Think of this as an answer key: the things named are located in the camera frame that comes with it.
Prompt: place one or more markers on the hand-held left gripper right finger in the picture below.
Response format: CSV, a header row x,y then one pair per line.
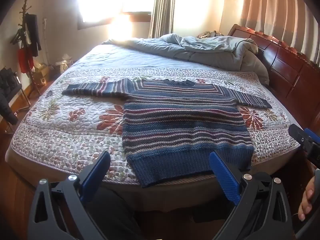
x,y
223,177

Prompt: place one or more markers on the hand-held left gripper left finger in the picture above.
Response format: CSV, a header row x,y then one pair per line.
x,y
95,177

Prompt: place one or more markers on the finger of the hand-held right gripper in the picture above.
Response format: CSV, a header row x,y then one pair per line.
x,y
310,135

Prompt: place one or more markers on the blue striped knit sweater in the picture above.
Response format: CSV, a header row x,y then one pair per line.
x,y
185,127

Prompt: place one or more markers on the person's right hand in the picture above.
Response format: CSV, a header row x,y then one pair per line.
x,y
306,200

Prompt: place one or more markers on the floral quilted bedspread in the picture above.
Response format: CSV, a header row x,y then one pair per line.
x,y
75,120

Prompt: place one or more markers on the red-brown wooden headboard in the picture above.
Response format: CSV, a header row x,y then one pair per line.
x,y
287,67

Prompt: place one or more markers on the wooden coat rack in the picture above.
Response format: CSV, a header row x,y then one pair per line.
x,y
35,80

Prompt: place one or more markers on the cardboard box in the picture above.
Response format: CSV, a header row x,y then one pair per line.
x,y
41,76

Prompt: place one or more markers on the wicker basket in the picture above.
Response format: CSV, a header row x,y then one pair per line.
x,y
64,66

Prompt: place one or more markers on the dark padded coat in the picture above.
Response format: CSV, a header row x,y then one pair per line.
x,y
6,97

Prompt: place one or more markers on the beige pleated curtain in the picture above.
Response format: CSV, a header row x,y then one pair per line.
x,y
270,12

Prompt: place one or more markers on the grey-blue duvet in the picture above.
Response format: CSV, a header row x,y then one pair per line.
x,y
200,50

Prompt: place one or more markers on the patterned pillow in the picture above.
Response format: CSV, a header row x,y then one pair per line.
x,y
210,34

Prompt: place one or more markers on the black hanging jacket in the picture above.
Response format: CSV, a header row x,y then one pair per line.
x,y
33,35

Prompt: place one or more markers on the dark-framed window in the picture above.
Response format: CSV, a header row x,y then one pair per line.
x,y
105,21

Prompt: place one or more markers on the grey pleated curtain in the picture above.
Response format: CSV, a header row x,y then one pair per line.
x,y
162,7

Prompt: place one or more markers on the metal frame chair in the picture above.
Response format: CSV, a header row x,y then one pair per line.
x,y
23,100

